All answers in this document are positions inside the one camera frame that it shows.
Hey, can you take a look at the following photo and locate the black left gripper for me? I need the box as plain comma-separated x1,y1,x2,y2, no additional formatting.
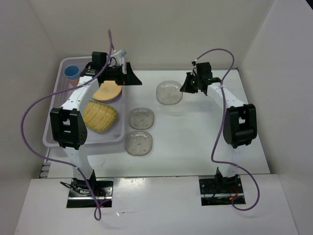
102,62,142,86

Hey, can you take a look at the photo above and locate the purple plastic plate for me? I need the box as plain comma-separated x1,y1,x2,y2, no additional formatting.
99,92,122,103

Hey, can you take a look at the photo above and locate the yellow plastic plate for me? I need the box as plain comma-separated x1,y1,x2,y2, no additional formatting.
92,81,122,102

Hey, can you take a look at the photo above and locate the clear glass dish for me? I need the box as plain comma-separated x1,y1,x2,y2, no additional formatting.
156,80,183,105
125,130,153,157
129,108,155,130

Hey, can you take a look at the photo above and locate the woven bamboo tray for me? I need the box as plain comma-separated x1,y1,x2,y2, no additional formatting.
83,100,117,132

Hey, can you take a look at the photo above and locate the pink plastic cup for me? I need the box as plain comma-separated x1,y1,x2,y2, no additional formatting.
68,78,79,87

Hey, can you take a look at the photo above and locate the blue plastic cup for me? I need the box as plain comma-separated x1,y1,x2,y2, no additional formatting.
64,65,80,80

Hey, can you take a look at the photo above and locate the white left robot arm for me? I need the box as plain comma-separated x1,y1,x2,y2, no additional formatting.
49,49,142,196

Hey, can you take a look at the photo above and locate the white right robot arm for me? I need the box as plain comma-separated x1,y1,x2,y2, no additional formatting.
189,62,257,173

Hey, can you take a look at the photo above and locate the translucent plastic bin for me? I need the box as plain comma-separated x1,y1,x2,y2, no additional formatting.
43,56,126,148

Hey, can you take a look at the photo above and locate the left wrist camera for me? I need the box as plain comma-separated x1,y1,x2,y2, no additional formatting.
112,49,127,66

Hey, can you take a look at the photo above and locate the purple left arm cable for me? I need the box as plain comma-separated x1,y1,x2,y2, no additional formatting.
20,29,115,221

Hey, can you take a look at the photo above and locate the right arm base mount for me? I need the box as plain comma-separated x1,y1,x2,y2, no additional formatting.
199,177,246,206

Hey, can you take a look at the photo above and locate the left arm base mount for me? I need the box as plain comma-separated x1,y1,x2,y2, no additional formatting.
60,178,113,209

